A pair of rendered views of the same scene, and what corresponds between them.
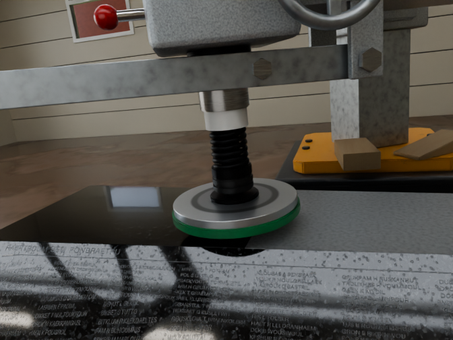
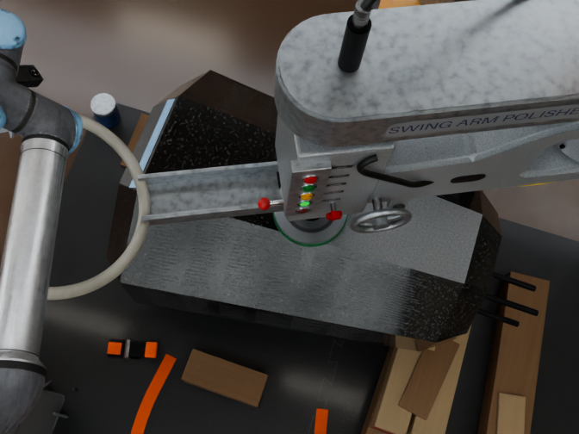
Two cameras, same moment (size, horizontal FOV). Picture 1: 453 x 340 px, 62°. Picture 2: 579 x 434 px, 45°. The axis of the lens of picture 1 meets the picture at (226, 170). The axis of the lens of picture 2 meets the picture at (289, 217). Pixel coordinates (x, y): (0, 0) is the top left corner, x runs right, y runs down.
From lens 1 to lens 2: 1.72 m
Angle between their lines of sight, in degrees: 57
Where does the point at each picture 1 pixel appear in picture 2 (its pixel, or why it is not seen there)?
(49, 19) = not seen: outside the picture
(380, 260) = (375, 262)
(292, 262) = (334, 252)
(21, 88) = (213, 215)
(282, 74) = not seen: hidden behind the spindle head
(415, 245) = (395, 256)
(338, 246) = (358, 249)
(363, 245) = (370, 251)
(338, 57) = not seen: hidden behind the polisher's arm
